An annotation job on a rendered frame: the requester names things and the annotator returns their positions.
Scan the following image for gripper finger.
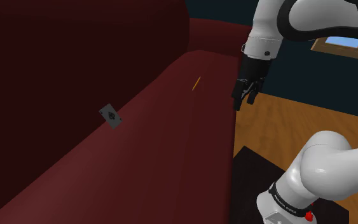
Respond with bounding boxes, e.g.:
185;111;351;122
246;81;261;105
231;78;249;111

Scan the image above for orange pencil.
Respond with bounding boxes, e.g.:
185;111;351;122
191;76;202;92

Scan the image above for black robot stand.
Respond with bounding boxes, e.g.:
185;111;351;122
229;145;350;224

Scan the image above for wooden framed window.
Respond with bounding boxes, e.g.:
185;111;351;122
310;36;358;63

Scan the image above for dark red sofa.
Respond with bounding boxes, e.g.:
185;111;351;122
0;0;253;224

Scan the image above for grey playing card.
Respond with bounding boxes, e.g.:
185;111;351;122
99;103;123;130

